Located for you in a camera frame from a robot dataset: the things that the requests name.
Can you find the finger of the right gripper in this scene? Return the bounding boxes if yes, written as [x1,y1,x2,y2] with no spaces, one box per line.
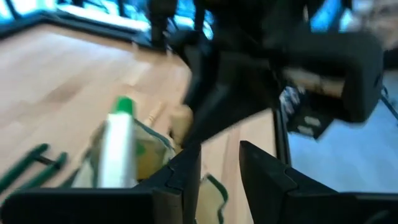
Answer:
[201,71,280,141]
[183,55,231,147]

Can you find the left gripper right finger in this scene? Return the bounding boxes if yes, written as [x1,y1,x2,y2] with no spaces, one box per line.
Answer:
[239,140,336,224]

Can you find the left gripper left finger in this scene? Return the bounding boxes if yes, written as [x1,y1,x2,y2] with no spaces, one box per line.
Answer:
[136,143,202,224]

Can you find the cream canvas gardening bag green trim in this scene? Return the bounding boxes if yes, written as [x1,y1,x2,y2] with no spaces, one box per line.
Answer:
[60,118,229,224]

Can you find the wooden-handled hand rake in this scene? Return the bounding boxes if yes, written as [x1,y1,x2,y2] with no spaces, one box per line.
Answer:
[146,104,194,147]

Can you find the green spray bottle white nozzle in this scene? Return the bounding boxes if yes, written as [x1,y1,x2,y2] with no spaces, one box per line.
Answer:
[98,96,140,189]

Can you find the green-handled pointed garden snips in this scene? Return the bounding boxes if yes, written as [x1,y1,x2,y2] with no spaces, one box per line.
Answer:
[0,142,68,195]

